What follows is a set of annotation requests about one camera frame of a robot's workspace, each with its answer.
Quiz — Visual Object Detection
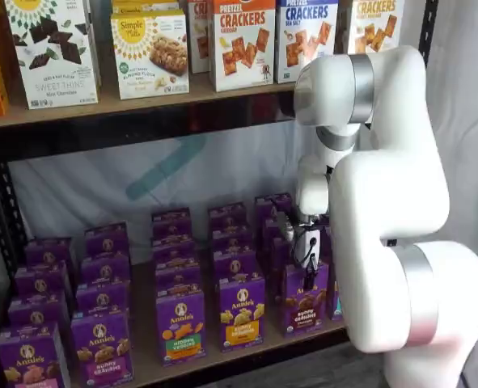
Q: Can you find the white Sweet Thins box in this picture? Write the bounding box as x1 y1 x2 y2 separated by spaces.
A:
3 0 101 110

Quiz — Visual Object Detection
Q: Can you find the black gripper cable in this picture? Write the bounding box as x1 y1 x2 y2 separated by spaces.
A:
291 225 319 270

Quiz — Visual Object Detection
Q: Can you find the purple Annie's box teal band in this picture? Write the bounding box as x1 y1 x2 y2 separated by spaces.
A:
328 276 347 323

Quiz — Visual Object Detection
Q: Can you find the white almond flour bars box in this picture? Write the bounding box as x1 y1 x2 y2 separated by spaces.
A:
112 0 183 15
109 10 190 101

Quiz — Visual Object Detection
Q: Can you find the yellow pretzel crackers box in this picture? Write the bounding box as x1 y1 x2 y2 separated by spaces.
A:
346 0 406 56

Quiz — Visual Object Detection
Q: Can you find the purple Annie's box green band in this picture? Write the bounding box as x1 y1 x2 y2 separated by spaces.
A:
155 288 207 367
155 261 203 293
150 208 192 226
152 221 194 243
153 239 199 266

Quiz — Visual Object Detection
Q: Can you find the black metal shelf rack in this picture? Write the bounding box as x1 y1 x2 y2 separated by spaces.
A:
0 0 440 388

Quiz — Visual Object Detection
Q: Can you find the white sheet with teal stripe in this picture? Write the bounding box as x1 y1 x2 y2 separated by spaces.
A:
7 120 304 268

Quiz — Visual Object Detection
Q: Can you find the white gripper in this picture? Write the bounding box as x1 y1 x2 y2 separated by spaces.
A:
293 226 324 290

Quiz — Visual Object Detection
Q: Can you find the wooden shelf board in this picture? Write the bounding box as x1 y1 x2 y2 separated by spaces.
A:
0 52 425 130
60 242 351 388

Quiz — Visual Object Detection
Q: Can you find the blue pretzel crackers box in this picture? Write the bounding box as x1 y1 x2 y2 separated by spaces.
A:
275 0 340 85

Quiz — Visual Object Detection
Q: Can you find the purple Annie's box yellow band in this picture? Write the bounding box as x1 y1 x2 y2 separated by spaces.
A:
218 275 266 353
206 203 247 230
213 247 258 280
209 225 252 251

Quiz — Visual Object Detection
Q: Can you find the purple Annie's box magenta band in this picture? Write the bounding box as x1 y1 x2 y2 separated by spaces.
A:
75 280 131 315
70 310 135 388
80 251 133 284
84 222 130 256

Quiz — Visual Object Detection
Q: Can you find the white fabric curtain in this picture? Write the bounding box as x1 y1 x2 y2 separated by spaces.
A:
424 0 478 388

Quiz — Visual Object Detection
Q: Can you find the purple Annie's box pink band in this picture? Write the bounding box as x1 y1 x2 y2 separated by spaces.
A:
23 237 74 268
13 263 69 297
7 291 70 329
0 323 71 388

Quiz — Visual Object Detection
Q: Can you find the orange pretzel crackers box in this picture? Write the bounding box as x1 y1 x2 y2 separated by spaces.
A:
188 0 214 74
209 0 277 93

